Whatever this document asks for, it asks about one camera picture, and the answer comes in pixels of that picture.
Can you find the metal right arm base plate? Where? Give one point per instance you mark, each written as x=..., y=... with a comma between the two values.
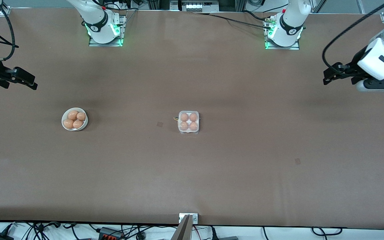
x=112, y=44

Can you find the black orange power strip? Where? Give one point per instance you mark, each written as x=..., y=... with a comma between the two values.
x=110, y=235

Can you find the clear plastic egg box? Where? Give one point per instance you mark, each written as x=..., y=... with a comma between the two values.
x=189, y=121

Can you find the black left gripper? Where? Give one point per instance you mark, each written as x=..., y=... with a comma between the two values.
x=357, y=64

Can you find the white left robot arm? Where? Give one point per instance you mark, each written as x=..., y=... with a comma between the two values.
x=290, y=23

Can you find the white bowl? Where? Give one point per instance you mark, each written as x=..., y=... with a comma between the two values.
x=85, y=123

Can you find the aluminium frame profile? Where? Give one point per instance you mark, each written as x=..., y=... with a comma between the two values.
x=361, y=6
x=153, y=4

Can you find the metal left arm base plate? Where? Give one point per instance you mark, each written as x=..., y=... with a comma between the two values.
x=293, y=47

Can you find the silver table edge bracket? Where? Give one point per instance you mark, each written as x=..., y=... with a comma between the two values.
x=195, y=216

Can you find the grey electrical box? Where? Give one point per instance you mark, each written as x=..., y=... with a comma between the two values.
x=195, y=6

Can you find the grey camera pole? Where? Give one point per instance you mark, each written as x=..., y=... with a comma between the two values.
x=182, y=233

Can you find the grey flat object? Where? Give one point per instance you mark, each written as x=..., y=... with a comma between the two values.
x=227, y=238

